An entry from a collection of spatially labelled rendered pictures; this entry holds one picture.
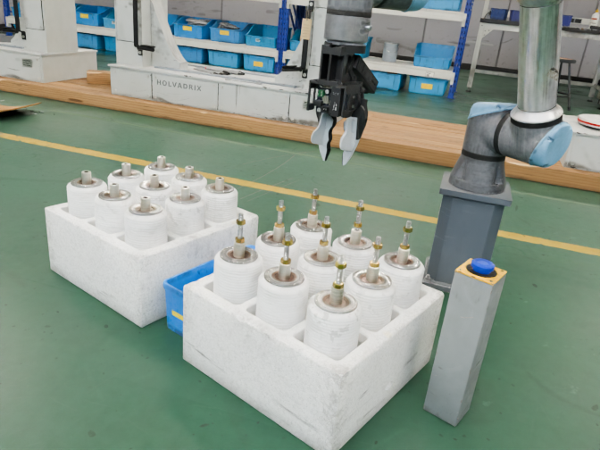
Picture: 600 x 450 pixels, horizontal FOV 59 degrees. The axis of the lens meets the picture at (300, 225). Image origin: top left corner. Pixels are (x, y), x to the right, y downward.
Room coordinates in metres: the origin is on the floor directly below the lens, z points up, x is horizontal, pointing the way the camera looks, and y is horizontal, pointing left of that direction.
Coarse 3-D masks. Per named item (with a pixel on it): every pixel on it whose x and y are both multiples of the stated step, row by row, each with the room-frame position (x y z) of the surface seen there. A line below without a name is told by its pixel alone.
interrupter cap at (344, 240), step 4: (340, 236) 1.07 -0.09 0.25; (344, 236) 1.08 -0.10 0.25; (348, 236) 1.08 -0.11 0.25; (340, 240) 1.05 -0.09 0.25; (344, 240) 1.05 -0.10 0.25; (348, 240) 1.06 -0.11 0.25; (364, 240) 1.06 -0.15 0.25; (368, 240) 1.07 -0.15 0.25; (340, 244) 1.03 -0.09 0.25; (344, 244) 1.03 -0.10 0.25; (348, 244) 1.04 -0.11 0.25; (352, 244) 1.04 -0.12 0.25; (360, 244) 1.05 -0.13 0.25; (364, 244) 1.05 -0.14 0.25; (368, 244) 1.05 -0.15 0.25; (348, 248) 1.02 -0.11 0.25; (352, 248) 1.02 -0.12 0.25; (356, 248) 1.02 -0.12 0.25; (360, 248) 1.02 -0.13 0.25; (364, 248) 1.02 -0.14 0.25; (368, 248) 1.03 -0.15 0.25
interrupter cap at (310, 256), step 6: (306, 252) 0.97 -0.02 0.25; (312, 252) 0.98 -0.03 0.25; (330, 252) 0.99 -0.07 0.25; (306, 258) 0.94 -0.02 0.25; (312, 258) 0.95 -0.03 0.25; (330, 258) 0.96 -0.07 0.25; (336, 258) 0.96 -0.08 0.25; (312, 264) 0.93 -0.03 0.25; (318, 264) 0.92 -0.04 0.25; (324, 264) 0.92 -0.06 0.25; (330, 264) 0.93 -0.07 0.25
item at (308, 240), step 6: (294, 228) 1.11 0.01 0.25; (294, 234) 1.10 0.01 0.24; (300, 234) 1.08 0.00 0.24; (306, 234) 1.08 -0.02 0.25; (312, 234) 1.08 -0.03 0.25; (318, 234) 1.08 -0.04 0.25; (330, 234) 1.11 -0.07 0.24; (300, 240) 1.08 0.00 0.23; (306, 240) 1.08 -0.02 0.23; (312, 240) 1.08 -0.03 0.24; (318, 240) 1.08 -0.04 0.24; (330, 240) 1.12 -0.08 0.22; (300, 246) 1.08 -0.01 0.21; (306, 246) 1.08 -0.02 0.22; (312, 246) 1.08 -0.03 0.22; (300, 252) 1.08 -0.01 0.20
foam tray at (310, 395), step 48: (192, 288) 0.91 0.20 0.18; (432, 288) 1.01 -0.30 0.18; (192, 336) 0.90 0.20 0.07; (240, 336) 0.82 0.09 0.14; (288, 336) 0.78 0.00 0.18; (384, 336) 0.81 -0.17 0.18; (432, 336) 0.98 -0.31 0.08; (240, 384) 0.81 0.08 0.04; (288, 384) 0.75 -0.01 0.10; (336, 384) 0.69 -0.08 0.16; (384, 384) 0.82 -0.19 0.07; (336, 432) 0.69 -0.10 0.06
